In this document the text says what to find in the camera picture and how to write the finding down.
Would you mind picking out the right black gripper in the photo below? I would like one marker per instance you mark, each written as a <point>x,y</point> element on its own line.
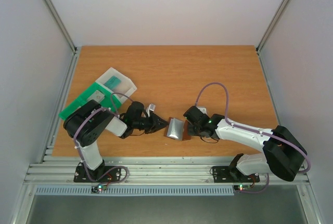
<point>191,129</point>

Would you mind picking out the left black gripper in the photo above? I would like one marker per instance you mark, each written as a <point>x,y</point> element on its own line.
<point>155,124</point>

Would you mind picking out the white patterned credit card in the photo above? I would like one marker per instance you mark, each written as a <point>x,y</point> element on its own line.
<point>96,96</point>

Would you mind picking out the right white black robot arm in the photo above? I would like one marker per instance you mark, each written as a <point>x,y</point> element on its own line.
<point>279,152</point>

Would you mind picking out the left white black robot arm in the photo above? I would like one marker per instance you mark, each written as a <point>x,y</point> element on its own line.
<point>88,122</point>

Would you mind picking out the teal card in bin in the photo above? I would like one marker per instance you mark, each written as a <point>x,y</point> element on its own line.
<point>112,82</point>

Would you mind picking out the white translucent plastic bin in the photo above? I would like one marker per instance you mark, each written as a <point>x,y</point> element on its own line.
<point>127,87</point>

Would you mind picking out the green plastic compartment tray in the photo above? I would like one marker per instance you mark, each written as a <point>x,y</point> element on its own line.
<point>81,100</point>

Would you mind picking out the right controller board with leds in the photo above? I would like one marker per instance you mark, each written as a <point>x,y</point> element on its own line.
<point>242,187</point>

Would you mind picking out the controller board with leds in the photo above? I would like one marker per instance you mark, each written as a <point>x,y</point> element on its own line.
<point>98,189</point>
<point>242,187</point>

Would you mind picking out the left controller board with leds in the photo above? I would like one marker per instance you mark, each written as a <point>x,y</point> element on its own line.
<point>98,189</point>

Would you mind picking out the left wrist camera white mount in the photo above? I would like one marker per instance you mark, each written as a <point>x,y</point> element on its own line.
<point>150,109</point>

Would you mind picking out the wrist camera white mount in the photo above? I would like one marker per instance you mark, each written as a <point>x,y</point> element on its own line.
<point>150,109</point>
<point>203,110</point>

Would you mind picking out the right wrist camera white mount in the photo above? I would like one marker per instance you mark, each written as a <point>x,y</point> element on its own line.
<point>203,110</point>

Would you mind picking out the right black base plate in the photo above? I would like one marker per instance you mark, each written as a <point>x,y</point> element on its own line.
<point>222,174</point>

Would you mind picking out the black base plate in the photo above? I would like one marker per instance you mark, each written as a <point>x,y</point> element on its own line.
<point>102,174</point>
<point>222,174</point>

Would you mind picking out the grey slotted cable duct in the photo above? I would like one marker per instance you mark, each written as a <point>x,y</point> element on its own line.
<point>137,190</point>

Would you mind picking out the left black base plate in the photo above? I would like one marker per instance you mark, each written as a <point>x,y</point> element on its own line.
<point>102,174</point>

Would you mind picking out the aluminium frame rail front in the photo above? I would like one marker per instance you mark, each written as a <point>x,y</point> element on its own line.
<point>143,170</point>

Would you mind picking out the right aluminium corner post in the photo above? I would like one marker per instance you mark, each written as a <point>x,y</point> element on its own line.
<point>271,26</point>

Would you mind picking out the aluminium corner post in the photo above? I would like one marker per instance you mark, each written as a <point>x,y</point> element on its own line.
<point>53,11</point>
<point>271,26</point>

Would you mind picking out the left aluminium corner post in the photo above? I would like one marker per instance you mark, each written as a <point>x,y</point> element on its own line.
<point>53,11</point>

